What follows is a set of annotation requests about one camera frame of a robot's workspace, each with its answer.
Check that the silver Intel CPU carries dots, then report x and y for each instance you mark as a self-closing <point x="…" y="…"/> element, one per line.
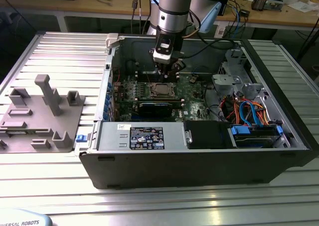
<point x="163" y="89"/>

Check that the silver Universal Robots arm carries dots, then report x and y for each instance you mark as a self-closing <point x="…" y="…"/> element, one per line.
<point x="174" y="2"/>

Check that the finned CPU cooler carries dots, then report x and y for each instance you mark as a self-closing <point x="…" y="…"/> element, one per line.
<point x="258" y="3"/>

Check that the round coin battery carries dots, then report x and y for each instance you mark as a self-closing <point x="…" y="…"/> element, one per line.
<point x="192" y="79"/>

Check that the green motherboard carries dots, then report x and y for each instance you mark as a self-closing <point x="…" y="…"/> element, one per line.
<point x="193" y="100"/>

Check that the RAM stick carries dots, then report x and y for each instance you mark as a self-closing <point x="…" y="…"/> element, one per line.
<point x="159" y="101"/>

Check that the grey metal drive cage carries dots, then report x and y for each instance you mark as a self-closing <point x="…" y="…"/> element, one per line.
<point x="228" y="79"/>

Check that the white label sheet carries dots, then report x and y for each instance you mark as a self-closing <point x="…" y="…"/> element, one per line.
<point x="220" y="30"/>

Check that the small black adapter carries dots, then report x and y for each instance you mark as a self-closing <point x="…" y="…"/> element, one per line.
<point x="244" y="13"/>

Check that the hard disk in blue carrier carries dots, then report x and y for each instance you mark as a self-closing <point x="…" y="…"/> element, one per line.
<point x="240" y="131"/>

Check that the silver power supply unit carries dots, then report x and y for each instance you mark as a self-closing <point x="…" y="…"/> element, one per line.
<point x="109" y="136"/>

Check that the black open PC case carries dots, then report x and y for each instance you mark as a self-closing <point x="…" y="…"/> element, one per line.
<point x="174" y="168"/>

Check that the grey electronic module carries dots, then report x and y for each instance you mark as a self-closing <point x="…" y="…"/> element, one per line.
<point x="274" y="3"/>

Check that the wooden desk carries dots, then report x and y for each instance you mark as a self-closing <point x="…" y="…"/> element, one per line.
<point x="74" y="7"/>

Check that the blue case latch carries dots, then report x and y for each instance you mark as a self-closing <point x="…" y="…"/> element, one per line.
<point x="80" y="138"/>

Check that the white paper sheets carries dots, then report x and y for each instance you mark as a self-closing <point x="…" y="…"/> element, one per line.
<point x="302" y="6"/>

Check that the grey parts rack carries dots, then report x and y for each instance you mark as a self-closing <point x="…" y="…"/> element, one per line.
<point x="37" y="131"/>

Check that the pale blue teach pendant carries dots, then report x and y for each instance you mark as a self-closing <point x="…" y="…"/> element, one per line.
<point x="22" y="219"/>

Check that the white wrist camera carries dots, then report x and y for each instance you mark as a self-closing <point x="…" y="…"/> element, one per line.
<point x="162" y="58"/>

